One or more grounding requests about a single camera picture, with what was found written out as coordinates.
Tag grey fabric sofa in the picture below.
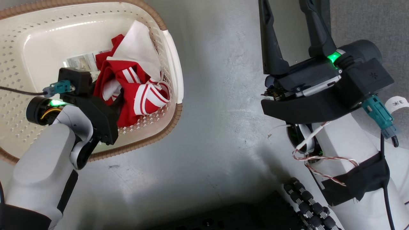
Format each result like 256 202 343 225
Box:
329 0 409 107

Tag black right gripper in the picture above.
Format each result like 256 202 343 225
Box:
259 0 362 125

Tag white printed basket label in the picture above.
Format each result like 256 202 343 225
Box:
65 50 111 80

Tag black roller omni wheel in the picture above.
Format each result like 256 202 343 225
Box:
283 177 341 230

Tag teal left cable connector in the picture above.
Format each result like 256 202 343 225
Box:
43 80 71 98

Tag red and white garment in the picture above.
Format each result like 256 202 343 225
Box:
93 34 171 127

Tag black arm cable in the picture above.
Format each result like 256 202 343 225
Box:
0 86 48 96
379 134 399 230

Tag white cloth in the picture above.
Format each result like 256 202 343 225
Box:
106 20 163 82

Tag red white twisted wires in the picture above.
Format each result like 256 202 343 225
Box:
268 121 360 187

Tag teal cable connector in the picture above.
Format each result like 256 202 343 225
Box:
362 95 401 140
43 80 71 98

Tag cream perforated laundry basket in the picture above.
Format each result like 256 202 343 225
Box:
0 0 184 165

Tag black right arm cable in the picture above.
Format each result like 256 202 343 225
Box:
379 134 399 230

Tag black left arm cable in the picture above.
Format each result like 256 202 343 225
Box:
0 86 48 96

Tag white paper cable tag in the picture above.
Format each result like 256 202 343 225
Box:
384 96 409 113

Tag teal right cable connector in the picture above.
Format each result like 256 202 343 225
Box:
362 95 401 140

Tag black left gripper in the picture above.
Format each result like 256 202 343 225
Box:
50 92 126 146

